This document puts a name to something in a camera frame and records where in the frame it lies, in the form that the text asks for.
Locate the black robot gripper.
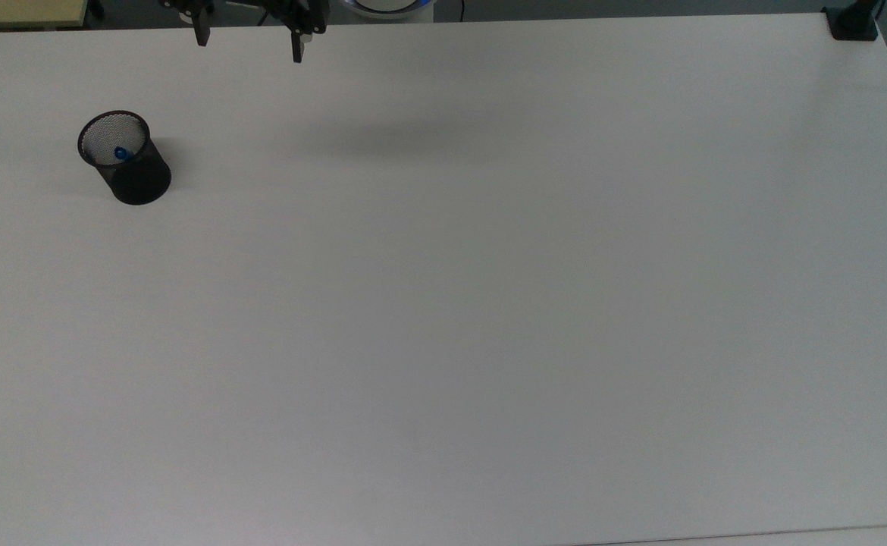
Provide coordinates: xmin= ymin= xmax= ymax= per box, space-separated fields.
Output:
xmin=159 ymin=0 xmax=331 ymax=64

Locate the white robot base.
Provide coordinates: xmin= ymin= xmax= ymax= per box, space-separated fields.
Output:
xmin=337 ymin=0 xmax=437 ymax=23

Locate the black mesh pen cup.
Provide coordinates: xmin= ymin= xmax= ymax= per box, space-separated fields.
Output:
xmin=77 ymin=111 xmax=172 ymax=206

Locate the beige side table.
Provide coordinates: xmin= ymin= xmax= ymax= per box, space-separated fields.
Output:
xmin=0 ymin=0 xmax=89 ymax=31

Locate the black table clamp mount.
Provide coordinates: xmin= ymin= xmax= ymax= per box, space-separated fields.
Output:
xmin=823 ymin=0 xmax=885 ymax=42

